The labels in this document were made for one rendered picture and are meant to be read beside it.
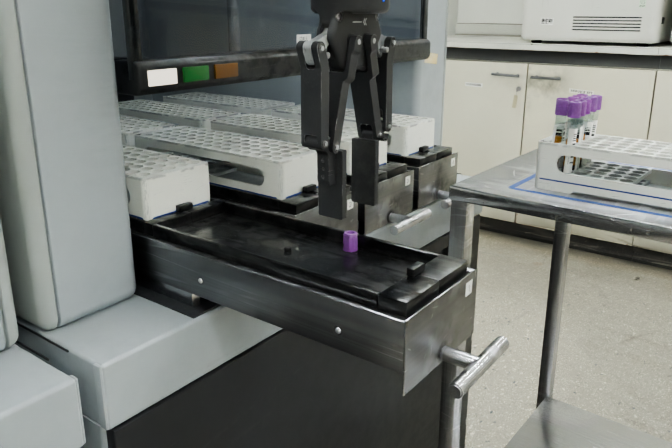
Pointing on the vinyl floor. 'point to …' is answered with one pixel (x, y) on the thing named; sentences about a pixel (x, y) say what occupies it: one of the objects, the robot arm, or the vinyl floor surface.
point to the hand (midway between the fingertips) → (349, 180)
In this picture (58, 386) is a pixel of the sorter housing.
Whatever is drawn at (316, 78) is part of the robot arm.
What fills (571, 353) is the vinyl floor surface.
